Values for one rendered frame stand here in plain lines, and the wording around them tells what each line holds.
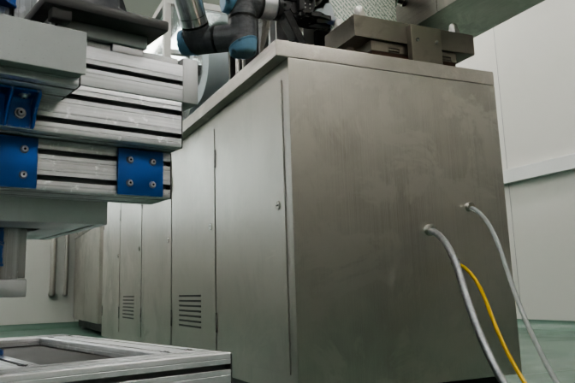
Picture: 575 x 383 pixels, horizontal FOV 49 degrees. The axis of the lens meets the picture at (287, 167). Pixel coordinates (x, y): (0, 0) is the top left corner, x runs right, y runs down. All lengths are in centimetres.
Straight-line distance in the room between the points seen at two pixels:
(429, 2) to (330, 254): 95
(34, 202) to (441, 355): 98
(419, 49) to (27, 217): 108
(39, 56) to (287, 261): 71
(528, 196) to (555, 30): 119
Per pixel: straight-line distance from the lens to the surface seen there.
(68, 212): 124
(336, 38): 177
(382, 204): 153
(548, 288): 481
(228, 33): 175
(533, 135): 492
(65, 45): 103
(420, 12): 210
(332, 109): 151
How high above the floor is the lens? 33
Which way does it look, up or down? 11 degrees up
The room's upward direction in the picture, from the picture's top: 2 degrees counter-clockwise
